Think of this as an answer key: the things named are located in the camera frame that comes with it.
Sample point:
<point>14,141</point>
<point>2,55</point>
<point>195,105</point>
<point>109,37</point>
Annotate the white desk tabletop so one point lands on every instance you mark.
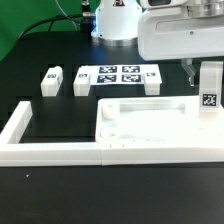
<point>157,118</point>

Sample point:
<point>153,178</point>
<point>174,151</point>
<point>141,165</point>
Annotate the black cable connector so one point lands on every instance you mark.
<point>88,17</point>

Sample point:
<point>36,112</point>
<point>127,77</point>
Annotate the white U-shaped obstacle frame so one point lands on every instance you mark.
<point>15,153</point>

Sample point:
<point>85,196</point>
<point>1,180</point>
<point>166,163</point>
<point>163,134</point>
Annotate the white marker sheet with tags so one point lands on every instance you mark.
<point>119,74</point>

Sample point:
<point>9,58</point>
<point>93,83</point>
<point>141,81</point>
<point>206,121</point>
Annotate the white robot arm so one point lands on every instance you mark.
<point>117,20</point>

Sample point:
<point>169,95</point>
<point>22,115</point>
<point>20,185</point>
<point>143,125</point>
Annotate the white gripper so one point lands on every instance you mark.
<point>169,33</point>

